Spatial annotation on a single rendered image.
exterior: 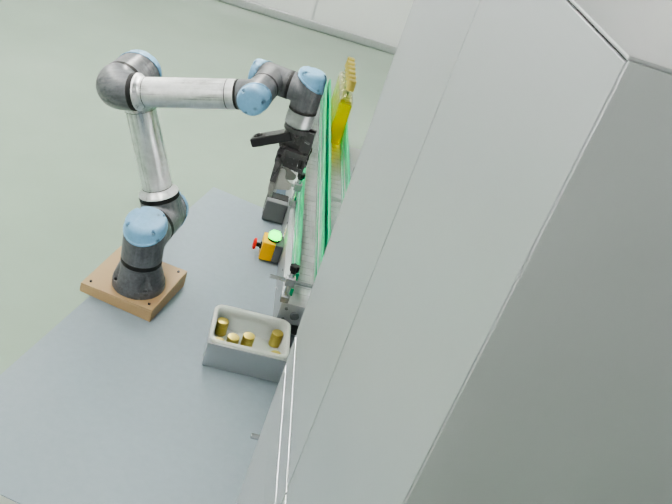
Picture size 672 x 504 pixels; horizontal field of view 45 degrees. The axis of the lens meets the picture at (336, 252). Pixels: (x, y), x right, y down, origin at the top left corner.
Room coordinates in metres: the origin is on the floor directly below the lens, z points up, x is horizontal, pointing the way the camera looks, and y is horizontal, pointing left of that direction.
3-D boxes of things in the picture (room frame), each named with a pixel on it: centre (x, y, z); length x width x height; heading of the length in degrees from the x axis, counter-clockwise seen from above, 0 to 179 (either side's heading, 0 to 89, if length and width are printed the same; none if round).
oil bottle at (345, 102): (3.24, 0.17, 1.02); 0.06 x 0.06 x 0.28; 10
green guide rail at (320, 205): (2.88, 0.17, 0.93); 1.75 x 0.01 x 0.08; 10
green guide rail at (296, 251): (2.87, 0.24, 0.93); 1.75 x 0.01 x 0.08; 10
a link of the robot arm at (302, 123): (2.02, 0.21, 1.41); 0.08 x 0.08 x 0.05
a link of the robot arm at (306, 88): (2.02, 0.21, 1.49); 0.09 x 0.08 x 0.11; 88
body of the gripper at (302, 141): (2.02, 0.20, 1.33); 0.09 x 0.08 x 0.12; 91
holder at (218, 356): (1.85, 0.12, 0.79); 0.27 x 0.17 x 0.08; 100
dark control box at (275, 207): (2.67, 0.27, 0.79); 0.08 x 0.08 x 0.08; 10
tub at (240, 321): (1.85, 0.15, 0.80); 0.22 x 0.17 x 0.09; 100
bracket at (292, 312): (1.98, 0.05, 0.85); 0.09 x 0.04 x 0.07; 100
